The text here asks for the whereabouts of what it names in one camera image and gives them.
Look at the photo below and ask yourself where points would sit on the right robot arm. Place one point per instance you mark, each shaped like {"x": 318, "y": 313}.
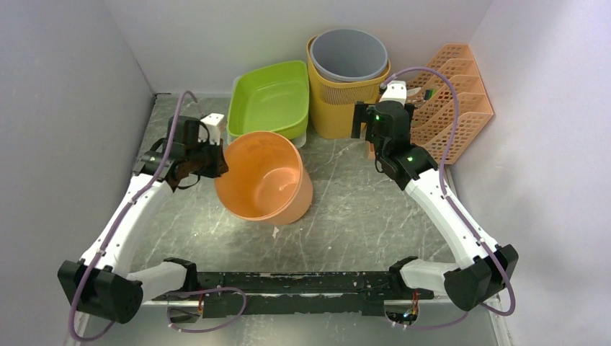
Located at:
{"x": 482, "y": 268}

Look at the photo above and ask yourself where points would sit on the green plastic basin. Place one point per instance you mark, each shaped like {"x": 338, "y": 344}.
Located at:
{"x": 272, "y": 98}

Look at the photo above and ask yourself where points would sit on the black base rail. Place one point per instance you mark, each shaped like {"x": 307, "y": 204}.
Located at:
{"x": 257, "y": 293}

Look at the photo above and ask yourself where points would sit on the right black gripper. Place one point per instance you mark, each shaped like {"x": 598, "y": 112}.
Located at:
{"x": 363, "y": 114}

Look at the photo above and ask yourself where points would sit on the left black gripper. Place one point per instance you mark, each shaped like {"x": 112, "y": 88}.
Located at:
{"x": 220, "y": 166}

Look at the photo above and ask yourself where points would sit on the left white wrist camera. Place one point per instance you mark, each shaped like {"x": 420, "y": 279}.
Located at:
{"x": 213, "y": 126}

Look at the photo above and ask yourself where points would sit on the white perforated tray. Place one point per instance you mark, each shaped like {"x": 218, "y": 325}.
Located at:
{"x": 298, "y": 142}

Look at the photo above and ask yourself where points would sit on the yellow slatted waste basket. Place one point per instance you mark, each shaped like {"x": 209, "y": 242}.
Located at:
{"x": 331, "y": 104}

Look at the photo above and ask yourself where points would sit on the large orange plastic bucket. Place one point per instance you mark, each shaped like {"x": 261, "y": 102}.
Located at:
{"x": 266, "y": 180}

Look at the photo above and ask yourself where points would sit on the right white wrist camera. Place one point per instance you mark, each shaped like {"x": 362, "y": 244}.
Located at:
{"x": 394, "y": 91}

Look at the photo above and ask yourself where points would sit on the orange plastic file organizer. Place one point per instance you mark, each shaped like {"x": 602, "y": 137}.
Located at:
{"x": 434, "y": 115}

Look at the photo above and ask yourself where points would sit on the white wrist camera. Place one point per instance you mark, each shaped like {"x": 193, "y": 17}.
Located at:
{"x": 213, "y": 126}
{"x": 394, "y": 91}

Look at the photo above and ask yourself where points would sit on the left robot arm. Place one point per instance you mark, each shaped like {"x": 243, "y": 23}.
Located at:
{"x": 114, "y": 249}

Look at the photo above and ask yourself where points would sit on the grey plastic bucket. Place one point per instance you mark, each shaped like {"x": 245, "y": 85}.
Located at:
{"x": 348, "y": 55}

